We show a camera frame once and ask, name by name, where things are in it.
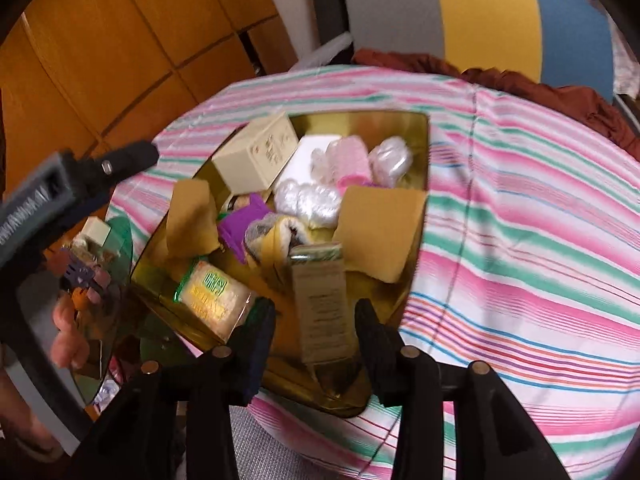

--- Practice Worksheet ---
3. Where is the green labelled biscuit packet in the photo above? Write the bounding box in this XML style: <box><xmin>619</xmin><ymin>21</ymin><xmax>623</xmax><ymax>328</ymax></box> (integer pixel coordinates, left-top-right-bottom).
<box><xmin>175</xmin><ymin>260</ymin><xmax>255</xmax><ymax>342</ymax></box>

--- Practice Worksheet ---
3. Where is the white metal bed rail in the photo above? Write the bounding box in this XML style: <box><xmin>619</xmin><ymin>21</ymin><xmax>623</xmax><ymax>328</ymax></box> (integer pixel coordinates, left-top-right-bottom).
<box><xmin>290</xmin><ymin>32</ymin><xmax>352</xmax><ymax>72</ymax></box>

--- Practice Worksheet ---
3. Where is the black upright post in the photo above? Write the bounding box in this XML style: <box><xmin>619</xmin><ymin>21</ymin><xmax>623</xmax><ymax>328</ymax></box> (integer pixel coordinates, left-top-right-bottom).
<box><xmin>304</xmin><ymin>0</ymin><xmax>352</xmax><ymax>47</ymax></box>

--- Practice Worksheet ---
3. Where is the purple snack packet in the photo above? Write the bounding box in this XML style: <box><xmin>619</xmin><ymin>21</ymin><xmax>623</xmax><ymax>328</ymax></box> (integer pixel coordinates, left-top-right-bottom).
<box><xmin>218</xmin><ymin>193</ymin><xmax>272</xmax><ymax>264</ymax></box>

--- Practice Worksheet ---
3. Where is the gold metal tin box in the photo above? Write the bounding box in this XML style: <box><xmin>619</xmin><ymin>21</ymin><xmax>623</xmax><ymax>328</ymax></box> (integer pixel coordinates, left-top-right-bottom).
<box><xmin>132</xmin><ymin>110</ymin><xmax>428</xmax><ymax>418</ymax></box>

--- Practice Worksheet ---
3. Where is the white foam block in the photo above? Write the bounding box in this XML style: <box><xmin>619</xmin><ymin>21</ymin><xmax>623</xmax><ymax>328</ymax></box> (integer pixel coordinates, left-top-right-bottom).
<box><xmin>272</xmin><ymin>134</ymin><xmax>340</xmax><ymax>190</ymax></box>

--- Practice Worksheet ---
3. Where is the grey yellow blue pillow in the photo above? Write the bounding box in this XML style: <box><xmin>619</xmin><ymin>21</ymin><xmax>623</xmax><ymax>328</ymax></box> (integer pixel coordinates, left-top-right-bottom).
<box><xmin>345</xmin><ymin>0</ymin><xmax>614</xmax><ymax>100</ymax></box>

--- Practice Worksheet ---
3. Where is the cream rectangular carton box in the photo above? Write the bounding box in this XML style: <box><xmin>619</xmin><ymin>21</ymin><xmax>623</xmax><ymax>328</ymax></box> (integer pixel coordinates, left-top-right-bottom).
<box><xmin>212</xmin><ymin>113</ymin><xmax>298</xmax><ymax>195</ymax></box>

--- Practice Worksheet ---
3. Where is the orange wooden wardrobe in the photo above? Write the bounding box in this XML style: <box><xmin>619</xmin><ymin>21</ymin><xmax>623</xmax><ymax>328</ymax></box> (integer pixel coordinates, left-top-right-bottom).
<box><xmin>1</xmin><ymin>0</ymin><xmax>297</xmax><ymax>188</ymax></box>

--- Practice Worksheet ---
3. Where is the rust red blanket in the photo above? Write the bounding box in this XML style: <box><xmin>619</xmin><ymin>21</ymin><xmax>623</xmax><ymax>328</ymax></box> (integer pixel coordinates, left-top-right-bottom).
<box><xmin>352</xmin><ymin>49</ymin><xmax>639</xmax><ymax>159</ymax></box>

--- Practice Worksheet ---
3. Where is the person left hand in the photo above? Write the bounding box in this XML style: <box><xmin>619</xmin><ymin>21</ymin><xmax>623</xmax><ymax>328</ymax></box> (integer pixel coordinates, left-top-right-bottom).
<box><xmin>47</xmin><ymin>252</ymin><xmax>105</xmax><ymax>370</ymax></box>

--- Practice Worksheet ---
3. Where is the white fluffy wrapped item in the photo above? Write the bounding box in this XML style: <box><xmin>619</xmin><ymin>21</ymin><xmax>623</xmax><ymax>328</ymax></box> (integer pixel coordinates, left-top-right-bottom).
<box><xmin>273</xmin><ymin>179</ymin><xmax>342</xmax><ymax>229</ymax></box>

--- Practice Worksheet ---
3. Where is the pink ribbed packet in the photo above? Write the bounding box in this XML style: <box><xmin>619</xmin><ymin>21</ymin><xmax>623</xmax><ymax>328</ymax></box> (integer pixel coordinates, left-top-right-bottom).
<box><xmin>326</xmin><ymin>136</ymin><xmax>373</xmax><ymax>194</ymax></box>

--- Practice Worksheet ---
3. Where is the pink green striped bedsheet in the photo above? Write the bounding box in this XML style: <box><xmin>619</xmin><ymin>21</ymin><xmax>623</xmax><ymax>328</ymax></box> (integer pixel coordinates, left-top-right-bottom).
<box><xmin>108</xmin><ymin>66</ymin><xmax>639</xmax><ymax>479</ymax></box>

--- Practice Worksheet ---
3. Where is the green glass side table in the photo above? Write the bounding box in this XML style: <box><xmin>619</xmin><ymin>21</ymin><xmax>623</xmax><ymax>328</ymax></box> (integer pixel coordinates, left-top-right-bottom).
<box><xmin>61</xmin><ymin>216</ymin><xmax>194</xmax><ymax>413</ymax></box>

